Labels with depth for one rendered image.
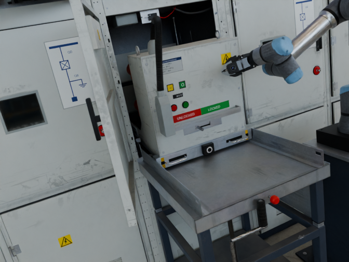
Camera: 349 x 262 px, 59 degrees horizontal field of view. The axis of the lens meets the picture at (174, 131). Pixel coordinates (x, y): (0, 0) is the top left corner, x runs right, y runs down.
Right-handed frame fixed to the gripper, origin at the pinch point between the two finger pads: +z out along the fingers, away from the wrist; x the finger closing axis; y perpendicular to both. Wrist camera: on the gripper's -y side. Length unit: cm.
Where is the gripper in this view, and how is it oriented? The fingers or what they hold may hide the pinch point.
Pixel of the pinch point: (222, 71)
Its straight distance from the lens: 151.5
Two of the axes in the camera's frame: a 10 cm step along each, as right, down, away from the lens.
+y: 7.7, -3.2, 5.5
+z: -5.4, 1.3, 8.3
